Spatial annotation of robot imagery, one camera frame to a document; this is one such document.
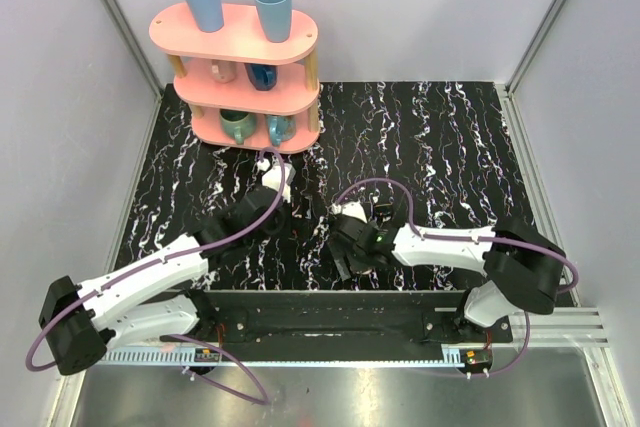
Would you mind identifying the pink mug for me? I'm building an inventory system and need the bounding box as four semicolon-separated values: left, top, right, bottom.
211;60;237;84

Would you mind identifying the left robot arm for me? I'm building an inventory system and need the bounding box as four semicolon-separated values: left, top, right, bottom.
38;185;290;376

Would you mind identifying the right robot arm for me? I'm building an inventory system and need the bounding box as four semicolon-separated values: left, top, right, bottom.
328;213;564;344

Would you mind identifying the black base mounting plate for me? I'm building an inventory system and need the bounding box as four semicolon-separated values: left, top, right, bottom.
185;290;513;363

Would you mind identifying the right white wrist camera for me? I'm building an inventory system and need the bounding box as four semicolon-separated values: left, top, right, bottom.
330;201;368;223

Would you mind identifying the black earbud charging case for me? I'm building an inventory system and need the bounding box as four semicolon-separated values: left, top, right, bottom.
374;204;394;222

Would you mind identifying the blue butterfly mug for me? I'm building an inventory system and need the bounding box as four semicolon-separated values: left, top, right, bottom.
266;115;297;147

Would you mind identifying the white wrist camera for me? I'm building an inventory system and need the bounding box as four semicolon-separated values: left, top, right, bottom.
330;201;368;223
257;158;296;203

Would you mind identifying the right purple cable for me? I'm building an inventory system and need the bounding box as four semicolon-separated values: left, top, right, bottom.
333;177;580;378

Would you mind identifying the green ceramic mug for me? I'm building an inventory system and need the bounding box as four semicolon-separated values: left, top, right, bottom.
219;109;257;145

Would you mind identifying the pink three-tier wooden shelf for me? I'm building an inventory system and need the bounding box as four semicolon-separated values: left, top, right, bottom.
149;3;320;154

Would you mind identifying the left controller board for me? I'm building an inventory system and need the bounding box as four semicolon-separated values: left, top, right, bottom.
194;347;220;363

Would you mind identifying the short light blue cup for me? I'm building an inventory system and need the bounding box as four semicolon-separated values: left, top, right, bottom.
254;0;292;43

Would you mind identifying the dark blue mug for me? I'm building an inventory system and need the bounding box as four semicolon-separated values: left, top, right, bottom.
245;63;277;91

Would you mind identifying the controller board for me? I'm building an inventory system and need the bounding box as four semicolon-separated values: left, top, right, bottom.
194;347;220;363
463;349;493;369

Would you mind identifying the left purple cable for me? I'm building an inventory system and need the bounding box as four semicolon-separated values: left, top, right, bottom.
25;146;287;406

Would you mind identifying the right controller board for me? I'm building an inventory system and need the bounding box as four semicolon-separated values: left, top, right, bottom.
463;349;493;369

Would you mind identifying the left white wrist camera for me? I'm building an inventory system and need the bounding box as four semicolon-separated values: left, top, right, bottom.
257;158;296;203

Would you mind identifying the purple cable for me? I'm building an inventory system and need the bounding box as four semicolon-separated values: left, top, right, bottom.
25;146;287;406
333;177;580;378

